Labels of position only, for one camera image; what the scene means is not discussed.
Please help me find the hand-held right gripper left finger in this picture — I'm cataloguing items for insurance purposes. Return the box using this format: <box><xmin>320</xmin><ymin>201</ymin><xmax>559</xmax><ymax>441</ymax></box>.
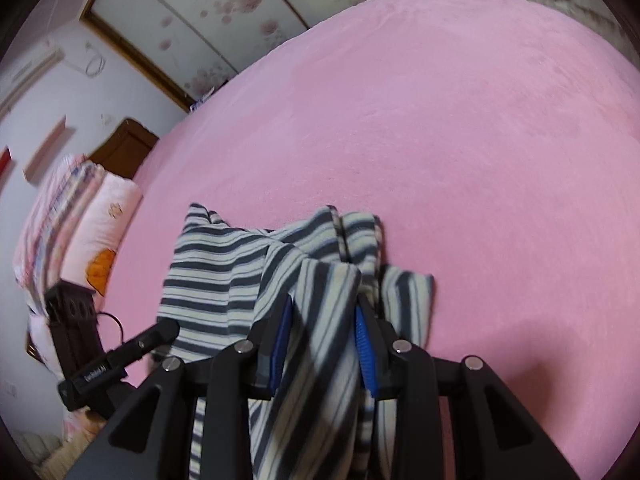
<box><xmin>65</xmin><ymin>292</ymin><xmax>294</xmax><ymax>480</ymax></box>

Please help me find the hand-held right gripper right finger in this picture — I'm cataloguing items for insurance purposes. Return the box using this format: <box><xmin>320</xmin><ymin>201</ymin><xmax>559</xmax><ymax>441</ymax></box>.
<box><xmin>353</xmin><ymin>294</ymin><xmax>583</xmax><ymax>480</ymax></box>

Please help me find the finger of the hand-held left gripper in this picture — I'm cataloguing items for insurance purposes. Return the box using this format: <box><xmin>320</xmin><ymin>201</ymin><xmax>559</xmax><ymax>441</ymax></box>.
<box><xmin>117</xmin><ymin>319</ymin><xmax>181</xmax><ymax>363</ymax></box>

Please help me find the striped long-sleeve shirt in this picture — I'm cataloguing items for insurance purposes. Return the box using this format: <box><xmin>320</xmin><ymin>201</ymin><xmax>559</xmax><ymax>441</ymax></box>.
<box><xmin>156</xmin><ymin>202</ymin><xmax>435</xmax><ymax>480</ymax></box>

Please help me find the folded floral quilt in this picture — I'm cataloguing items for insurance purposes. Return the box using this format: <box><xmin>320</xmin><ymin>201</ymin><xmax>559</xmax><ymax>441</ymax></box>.
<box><xmin>14</xmin><ymin>154</ymin><xmax>107</xmax><ymax>361</ymax></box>

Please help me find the pink pillow with orange print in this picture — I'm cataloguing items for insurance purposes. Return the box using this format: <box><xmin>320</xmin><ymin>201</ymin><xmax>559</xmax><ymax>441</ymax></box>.
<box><xmin>62</xmin><ymin>172</ymin><xmax>144</xmax><ymax>297</ymax></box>

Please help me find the brown wooden headboard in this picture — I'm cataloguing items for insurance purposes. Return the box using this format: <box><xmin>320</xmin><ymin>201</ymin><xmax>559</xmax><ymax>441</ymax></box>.
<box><xmin>89</xmin><ymin>118</ymin><xmax>161</xmax><ymax>181</ymax></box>

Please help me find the pink fleece bed blanket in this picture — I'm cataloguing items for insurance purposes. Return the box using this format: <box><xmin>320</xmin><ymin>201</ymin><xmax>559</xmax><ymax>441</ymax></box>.
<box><xmin>97</xmin><ymin>0</ymin><xmax>640</xmax><ymax>480</ymax></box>

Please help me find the small blue white box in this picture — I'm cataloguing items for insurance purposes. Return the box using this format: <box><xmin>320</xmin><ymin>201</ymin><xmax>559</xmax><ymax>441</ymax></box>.
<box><xmin>189</xmin><ymin>87</ymin><xmax>217</xmax><ymax>112</ymax></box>

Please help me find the black cable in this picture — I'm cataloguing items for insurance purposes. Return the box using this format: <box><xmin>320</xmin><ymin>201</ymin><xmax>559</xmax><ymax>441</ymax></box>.
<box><xmin>94</xmin><ymin>311</ymin><xmax>124</xmax><ymax>346</ymax></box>

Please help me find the white wall air conditioner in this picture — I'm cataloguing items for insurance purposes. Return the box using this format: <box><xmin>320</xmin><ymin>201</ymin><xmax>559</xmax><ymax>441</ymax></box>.
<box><xmin>0</xmin><ymin>49</ymin><xmax>67</xmax><ymax>111</ymax></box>

